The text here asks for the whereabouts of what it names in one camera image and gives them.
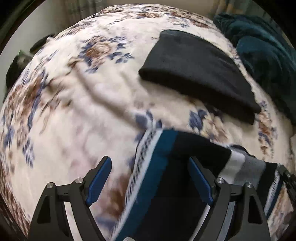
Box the striped knit sweater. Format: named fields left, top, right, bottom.
left=109, top=128, right=283, bottom=240

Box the black clothing pile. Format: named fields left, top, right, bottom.
left=6, top=53, right=32, bottom=89

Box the dark teal plush blanket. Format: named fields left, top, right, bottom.
left=213, top=13, right=295, bottom=125

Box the floral bed blanket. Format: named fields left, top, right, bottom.
left=1, top=4, right=295, bottom=240

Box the folded black garment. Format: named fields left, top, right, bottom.
left=138, top=30, right=261, bottom=125

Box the black hat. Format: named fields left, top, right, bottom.
left=30, top=35, right=53, bottom=54

